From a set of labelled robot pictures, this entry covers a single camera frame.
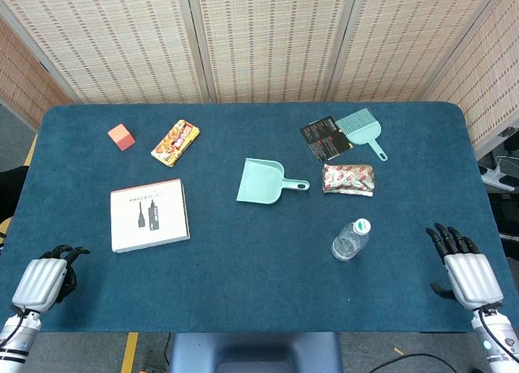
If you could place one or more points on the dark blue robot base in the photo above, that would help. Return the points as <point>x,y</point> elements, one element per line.
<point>255,352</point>

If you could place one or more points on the blue table cloth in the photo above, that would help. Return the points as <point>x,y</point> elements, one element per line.
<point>251,267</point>

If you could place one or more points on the white product box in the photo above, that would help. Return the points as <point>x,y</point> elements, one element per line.
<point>149,215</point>

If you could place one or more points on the silver red snack packet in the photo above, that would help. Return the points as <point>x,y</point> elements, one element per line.
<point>348,179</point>

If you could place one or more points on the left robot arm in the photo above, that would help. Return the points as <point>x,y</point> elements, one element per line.
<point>16,336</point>

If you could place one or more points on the orange pink cube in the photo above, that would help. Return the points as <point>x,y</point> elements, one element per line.
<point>121,136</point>

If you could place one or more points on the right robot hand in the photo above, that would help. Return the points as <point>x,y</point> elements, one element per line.
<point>472,277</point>

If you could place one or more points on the woven folding screen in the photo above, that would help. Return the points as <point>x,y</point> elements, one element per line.
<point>259,40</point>

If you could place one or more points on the transparent water bottle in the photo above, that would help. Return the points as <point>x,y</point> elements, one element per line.
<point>350,240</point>

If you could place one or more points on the teal plastic dustpan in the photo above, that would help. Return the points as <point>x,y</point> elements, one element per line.
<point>263,182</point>

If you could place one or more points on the yellow red snack bag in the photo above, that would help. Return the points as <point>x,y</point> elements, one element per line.
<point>175,142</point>

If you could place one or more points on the teal hand brush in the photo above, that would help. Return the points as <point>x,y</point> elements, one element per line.
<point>361,130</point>

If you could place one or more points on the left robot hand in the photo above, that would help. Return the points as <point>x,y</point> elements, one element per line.
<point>38,281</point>

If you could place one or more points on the black printed card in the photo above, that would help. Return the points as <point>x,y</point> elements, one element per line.
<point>324,140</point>

